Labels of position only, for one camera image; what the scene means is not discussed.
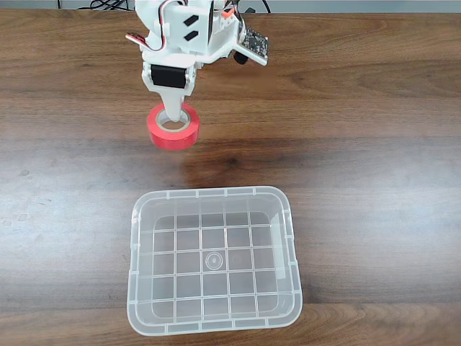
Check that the red tape roll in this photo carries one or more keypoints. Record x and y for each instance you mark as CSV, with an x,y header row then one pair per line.
x,y
173,141

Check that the clear plastic storage box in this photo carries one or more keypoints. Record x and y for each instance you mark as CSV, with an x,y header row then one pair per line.
x,y
187,263

